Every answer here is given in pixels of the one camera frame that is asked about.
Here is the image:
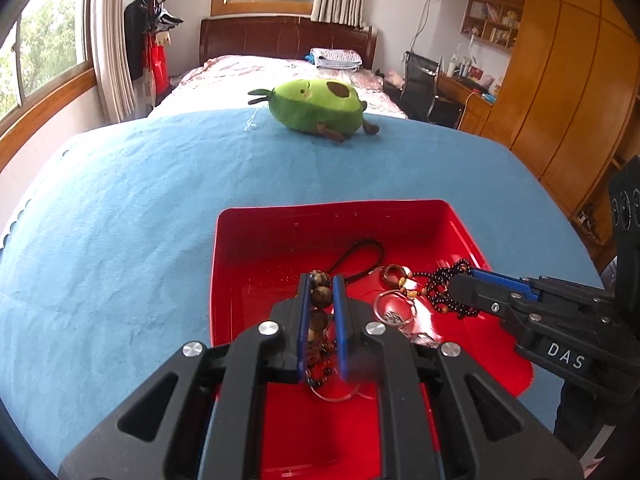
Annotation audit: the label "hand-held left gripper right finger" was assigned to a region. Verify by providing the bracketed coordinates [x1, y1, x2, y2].
[332, 276, 583, 480]

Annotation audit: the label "striped cloth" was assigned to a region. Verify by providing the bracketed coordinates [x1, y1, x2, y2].
[155, 7, 185, 32]

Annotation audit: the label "thin silver bangle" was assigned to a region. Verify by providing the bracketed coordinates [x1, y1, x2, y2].
[312, 379, 377, 404]

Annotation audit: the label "silver hoop pendant chain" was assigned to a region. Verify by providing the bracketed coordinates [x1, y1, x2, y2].
[372, 290, 420, 333]

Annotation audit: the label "pink floral bed sheet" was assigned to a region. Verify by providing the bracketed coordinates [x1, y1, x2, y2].
[147, 55, 412, 122]

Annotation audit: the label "folded towels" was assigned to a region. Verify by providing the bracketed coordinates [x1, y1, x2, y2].
[305, 48, 364, 72]

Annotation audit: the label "brown bead bracelet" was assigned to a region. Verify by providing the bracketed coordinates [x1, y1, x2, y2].
[307, 269, 337, 361]

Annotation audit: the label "red plastic box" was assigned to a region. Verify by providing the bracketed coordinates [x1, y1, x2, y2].
[210, 199, 535, 480]

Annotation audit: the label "wooden desk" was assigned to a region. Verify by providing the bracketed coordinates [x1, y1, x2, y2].
[435, 72, 497, 137]

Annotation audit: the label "green avocado plush toy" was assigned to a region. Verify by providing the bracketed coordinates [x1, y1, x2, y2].
[247, 78, 382, 145]

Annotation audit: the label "orange-brown ring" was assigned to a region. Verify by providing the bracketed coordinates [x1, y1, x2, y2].
[381, 264, 410, 287]

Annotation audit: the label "person's right forearm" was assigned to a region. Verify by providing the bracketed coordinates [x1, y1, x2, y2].
[552, 382, 621, 461]

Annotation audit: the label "wooden wall shelf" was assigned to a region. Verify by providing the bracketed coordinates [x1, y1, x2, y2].
[460, 0, 526, 50]

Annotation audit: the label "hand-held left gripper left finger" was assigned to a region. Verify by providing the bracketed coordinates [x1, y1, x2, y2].
[60, 272, 313, 480]

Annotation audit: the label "black bead necklace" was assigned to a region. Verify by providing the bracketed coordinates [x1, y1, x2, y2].
[397, 259, 482, 320]

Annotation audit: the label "black office chair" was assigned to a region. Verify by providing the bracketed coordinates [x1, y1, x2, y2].
[397, 51, 464, 129]

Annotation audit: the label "dark wooden headboard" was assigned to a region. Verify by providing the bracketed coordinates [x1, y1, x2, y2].
[200, 16, 379, 69]

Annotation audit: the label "white curtain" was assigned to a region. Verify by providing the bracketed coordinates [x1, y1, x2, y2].
[92, 0, 137, 126]

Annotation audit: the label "white wall cable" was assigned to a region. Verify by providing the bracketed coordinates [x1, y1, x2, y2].
[411, 0, 449, 57]

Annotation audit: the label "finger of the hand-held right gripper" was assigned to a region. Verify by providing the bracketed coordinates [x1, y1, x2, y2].
[470, 269, 616, 306]
[447, 274, 551, 346]

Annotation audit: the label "wooden wardrobe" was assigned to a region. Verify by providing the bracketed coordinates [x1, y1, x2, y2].
[479, 0, 640, 233]

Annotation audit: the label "black jacket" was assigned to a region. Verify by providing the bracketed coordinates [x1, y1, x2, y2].
[124, 0, 152, 82]

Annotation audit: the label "blue blanket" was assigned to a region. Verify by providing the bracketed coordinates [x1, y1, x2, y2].
[0, 107, 608, 480]

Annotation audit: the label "dark braided cord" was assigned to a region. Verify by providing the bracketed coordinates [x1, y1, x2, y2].
[329, 239, 386, 281]

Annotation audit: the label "red bag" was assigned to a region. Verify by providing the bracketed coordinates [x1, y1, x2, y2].
[144, 42, 171, 107]

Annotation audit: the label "multicolour bead bracelet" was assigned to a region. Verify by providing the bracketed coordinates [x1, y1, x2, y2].
[305, 345, 338, 387]

